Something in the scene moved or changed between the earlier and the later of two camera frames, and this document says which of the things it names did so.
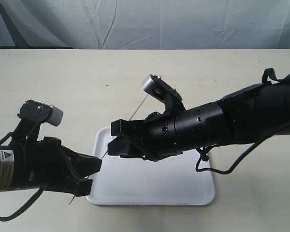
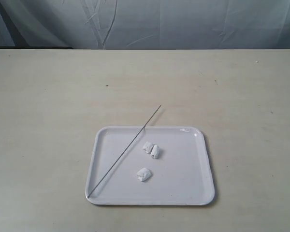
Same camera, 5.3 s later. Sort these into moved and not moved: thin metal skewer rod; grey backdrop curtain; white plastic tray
Moved: thin metal skewer rod
Not moved: grey backdrop curtain; white plastic tray
